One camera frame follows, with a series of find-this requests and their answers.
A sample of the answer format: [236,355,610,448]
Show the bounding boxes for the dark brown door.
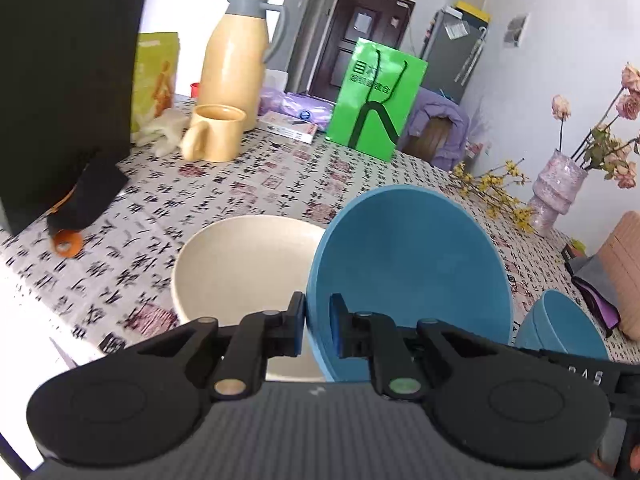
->
[310,0,416,106]

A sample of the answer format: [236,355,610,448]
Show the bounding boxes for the flat printed box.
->
[257,110,319,145]

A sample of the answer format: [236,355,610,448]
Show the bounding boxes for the yellow flower branches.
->
[450,159,538,233]

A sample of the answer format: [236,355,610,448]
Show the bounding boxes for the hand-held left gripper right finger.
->
[327,294,506,402]

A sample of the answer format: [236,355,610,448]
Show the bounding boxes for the beige thermos jug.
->
[199,0,290,133]

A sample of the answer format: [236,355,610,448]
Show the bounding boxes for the cream plate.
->
[171,215,328,383]

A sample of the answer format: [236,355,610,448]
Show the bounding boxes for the yellow green snack packet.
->
[131,32,180,133]

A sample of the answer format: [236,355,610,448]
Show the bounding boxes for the large blue bowl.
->
[306,185,514,383]

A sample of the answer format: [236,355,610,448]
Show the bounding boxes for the small blue bowl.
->
[515,290,612,363]

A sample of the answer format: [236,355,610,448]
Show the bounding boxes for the purple jacket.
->
[404,87,471,171]

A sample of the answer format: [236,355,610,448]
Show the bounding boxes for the wooden chair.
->
[402,119,451,161]

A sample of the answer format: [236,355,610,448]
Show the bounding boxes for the white gloves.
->
[134,109,193,157]

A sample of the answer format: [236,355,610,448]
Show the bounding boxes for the purple tissue pack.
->
[260,86,335,131]

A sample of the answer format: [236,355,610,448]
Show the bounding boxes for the dried pink flowers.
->
[550,62,640,191]

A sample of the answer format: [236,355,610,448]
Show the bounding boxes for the beige mug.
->
[180,104,247,163]

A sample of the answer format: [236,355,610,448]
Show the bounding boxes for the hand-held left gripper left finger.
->
[135,291,307,402]

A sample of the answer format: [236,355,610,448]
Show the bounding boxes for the black panel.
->
[0,0,153,236]

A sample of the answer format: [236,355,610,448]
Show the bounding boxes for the grey refrigerator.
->
[420,0,492,106]

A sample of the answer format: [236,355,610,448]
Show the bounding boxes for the grey purple pouch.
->
[570,255,623,338]

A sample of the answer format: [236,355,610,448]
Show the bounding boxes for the black orange tool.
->
[47,147,130,259]

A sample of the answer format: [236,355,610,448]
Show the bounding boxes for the green paper bag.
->
[325,37,429,163]

